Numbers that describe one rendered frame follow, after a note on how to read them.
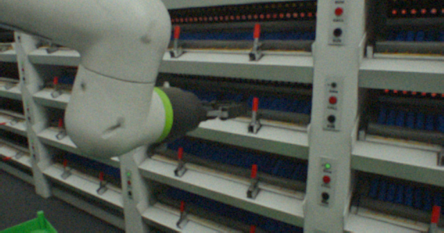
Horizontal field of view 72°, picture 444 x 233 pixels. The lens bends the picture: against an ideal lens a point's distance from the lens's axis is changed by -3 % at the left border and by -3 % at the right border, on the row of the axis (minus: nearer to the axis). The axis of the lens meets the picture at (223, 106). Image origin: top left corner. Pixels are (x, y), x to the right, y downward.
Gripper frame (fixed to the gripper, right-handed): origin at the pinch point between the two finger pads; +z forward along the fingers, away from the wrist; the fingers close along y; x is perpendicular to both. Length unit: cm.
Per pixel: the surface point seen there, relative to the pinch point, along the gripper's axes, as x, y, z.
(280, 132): -6.3, 7.1, 13.6
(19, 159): -44, -141, 18
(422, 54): 14.5, 37.0, 14.7
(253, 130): -6.3, 0.8, 10.5
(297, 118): -2.5, 10.5, 16.4
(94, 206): -54, -80, 21
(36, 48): 15, -114, 13
